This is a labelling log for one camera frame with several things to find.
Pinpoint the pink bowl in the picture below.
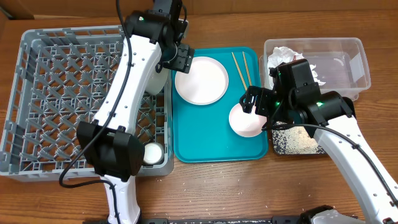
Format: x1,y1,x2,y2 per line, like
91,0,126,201
229,103,267,138

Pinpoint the white cup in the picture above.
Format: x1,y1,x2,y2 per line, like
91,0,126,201
144,142,164,165

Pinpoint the right wooden chopstick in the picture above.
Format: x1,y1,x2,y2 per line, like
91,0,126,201
242,52,252,86

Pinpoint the spilled rice pile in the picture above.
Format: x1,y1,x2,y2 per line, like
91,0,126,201
272,127,325,155

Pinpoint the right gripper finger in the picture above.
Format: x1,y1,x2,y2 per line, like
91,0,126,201
244,86,260,103
239,98,256,114

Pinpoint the left wooden chopstick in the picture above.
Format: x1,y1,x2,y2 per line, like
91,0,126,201
231,52,247,91

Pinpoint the grey-green bowl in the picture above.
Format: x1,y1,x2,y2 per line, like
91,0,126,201
145,68,169,95

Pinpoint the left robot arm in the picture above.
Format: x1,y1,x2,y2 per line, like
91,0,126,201
76,1,195,223

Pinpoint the black tray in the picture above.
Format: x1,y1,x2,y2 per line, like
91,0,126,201
272,96,363,156

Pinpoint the white napkin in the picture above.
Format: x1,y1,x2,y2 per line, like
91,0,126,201
266,47,326,89

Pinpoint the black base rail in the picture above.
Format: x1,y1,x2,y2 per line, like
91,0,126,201
139,215,301,224

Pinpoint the white round plate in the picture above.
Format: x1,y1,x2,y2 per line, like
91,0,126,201
174,57,229,105

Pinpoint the grey dishwasher rack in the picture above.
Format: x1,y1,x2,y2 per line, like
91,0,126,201
1,26,174,182

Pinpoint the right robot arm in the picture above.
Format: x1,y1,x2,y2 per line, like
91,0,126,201
239,59,397,223

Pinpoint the clear plastic bin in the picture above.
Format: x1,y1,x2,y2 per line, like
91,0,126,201
259,37,371,101

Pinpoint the wooden chopstick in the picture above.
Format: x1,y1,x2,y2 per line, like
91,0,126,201
242,52,252,86
231,52,247,91

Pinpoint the teal serving tray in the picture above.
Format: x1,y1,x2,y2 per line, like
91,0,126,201
172,47,269,163

